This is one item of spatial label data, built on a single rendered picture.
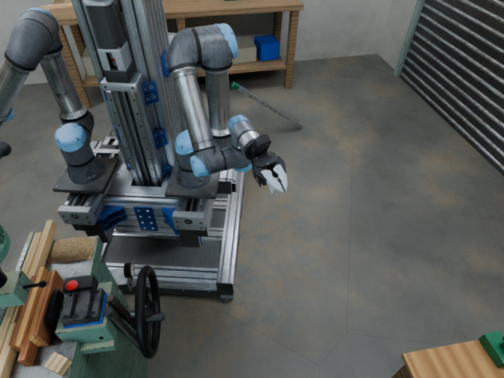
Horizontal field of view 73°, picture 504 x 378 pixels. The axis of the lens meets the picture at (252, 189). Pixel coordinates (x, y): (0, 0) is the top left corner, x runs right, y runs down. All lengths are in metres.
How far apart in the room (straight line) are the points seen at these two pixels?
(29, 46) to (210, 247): 1.30
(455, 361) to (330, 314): 0.74
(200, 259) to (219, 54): 1.20
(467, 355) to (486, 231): 1.40
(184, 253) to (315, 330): 0.85
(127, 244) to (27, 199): 1.09
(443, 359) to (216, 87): 1.33
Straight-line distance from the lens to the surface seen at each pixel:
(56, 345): 1.19
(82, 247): 1.30
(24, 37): 1.44
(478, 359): 1.69
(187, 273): 1.97
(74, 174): 1.68
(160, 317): 1.11
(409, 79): 4.33
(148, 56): 1.44
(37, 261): 1.32
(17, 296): 1.13
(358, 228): 2.53
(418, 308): 2.32
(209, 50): 1.22
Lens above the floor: 1.90
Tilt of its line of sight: 46 degrees down
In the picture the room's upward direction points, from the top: 1 degrees clockwise
